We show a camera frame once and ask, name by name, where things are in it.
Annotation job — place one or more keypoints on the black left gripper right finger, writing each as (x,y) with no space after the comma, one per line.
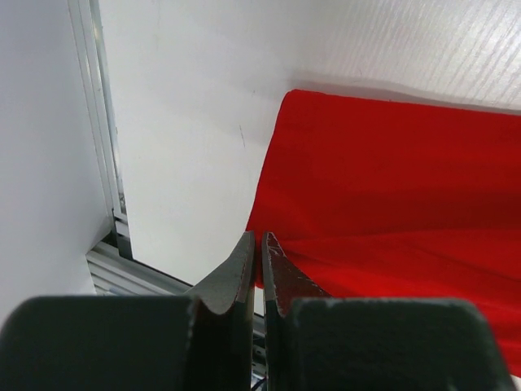
(314,341)

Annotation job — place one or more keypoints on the red t shirt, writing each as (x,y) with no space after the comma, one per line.
(384,199)

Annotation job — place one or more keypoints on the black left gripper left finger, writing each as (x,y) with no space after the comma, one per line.
(200,340)

